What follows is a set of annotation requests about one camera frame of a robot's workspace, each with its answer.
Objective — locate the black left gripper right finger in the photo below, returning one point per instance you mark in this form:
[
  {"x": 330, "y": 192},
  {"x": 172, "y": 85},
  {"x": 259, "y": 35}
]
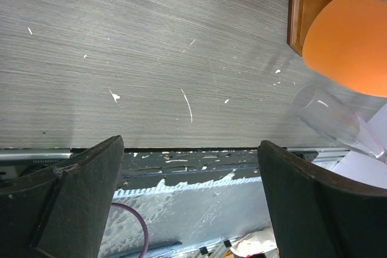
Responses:
[{"x": 318, "y": 213}]

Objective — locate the orange wine glass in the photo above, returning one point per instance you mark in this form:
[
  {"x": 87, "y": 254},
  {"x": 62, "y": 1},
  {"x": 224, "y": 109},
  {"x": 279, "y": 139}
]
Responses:
[{"x": 346, "y": 43}]

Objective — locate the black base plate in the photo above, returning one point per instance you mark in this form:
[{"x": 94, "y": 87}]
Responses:
[{"x": 145, "y": 168}]

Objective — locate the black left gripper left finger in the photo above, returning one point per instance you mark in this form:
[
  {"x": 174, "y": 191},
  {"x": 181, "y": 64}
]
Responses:
[{"x": 61, "y": 210}]

